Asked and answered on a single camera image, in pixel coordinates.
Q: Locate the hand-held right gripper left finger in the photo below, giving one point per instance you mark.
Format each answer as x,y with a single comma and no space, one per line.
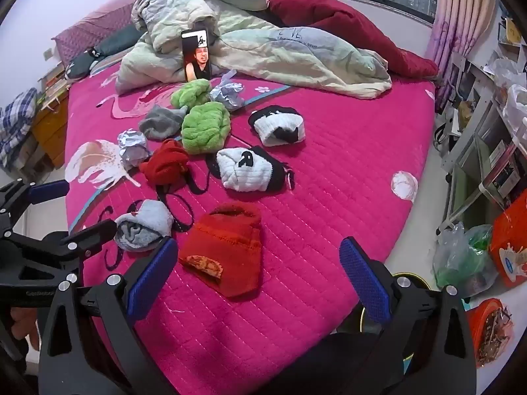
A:
151,277

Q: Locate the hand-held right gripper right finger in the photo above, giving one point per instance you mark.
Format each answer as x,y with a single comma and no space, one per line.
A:
364,284

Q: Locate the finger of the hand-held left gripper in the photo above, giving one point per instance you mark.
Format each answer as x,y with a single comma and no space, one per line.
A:
92,234
49,191

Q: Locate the grey fluffy sock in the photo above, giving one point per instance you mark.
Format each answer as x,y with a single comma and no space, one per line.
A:
160,123

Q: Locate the white sock with black band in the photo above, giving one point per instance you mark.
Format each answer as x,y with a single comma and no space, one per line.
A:
271,127

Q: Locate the person's left hand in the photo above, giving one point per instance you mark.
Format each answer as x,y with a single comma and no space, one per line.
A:
20,323

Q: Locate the dark round yellow-rimmed bin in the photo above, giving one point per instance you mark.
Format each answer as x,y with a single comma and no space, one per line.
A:
418,284

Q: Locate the light blue sock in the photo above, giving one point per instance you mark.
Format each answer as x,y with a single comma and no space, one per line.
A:
144,218

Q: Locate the wooden nightstand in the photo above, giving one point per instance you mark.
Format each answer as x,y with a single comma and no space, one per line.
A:
49,131

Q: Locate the orange-red knitted sock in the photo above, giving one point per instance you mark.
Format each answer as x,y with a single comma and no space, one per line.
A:
226,251

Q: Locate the blue plaid cloth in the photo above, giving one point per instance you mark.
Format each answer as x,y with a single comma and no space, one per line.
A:
16,119

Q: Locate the crumpled white paper ball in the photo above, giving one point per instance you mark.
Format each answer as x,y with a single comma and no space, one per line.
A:
131,146
226,92

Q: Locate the dark red fluffy sock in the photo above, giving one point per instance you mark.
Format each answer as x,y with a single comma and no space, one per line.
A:
164,164

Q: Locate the green plastic bag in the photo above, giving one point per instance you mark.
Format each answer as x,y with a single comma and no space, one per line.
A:
465,259

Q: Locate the stack of books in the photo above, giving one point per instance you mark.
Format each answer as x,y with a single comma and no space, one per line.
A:
55,84

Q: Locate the pink printed bed sheet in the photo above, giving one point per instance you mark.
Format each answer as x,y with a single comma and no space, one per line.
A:
329,173

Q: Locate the orange bin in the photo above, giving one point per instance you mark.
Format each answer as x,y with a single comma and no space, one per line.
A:
490,333

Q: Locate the white sock with black mark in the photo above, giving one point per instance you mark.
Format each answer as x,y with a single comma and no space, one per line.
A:
247,173

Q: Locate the orange box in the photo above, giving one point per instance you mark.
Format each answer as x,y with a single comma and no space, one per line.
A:
508,242

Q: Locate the green fluffy sock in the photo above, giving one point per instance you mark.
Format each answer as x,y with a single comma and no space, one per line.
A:
191,92
206,127

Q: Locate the dark green pillow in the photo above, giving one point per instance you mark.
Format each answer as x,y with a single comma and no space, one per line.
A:
115,41

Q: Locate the purple pillow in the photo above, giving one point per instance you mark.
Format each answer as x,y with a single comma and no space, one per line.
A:
90,28

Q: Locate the grey metal shelf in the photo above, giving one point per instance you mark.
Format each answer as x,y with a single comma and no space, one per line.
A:
477,131

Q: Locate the smartphone with lit screen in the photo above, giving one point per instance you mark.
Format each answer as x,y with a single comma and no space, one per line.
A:
197,57

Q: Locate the pale green quilt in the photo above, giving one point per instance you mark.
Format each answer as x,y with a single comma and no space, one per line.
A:
288,57

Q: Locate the white plastic bag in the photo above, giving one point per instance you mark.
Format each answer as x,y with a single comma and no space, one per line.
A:
512,90

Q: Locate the dark red quilt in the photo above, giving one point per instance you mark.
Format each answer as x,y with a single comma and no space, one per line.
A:
350,20

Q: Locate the pink curtain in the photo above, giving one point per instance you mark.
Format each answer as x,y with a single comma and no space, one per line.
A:
457,8

